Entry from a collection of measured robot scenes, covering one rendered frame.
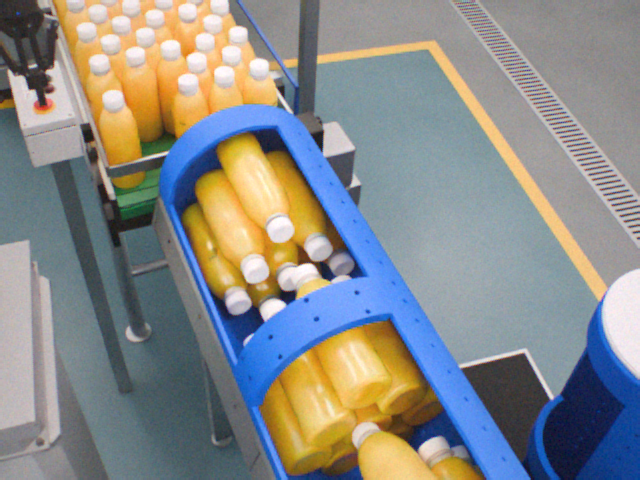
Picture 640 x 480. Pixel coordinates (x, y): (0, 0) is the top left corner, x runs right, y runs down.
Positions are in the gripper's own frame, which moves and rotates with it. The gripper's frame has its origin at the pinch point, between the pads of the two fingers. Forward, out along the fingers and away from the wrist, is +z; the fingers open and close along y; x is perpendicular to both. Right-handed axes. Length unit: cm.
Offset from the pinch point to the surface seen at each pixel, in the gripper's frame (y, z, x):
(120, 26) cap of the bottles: -19.7, 3.4, -20.7
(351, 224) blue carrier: -37, -7, 59
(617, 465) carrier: -75, 34, 94
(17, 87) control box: 3.9, 4.7, -8.2
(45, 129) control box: 0.9, 6.1, 5.1
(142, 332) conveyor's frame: -10, 113, -21
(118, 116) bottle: -12.9, 6.4, 5.7
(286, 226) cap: -29, -4, 53
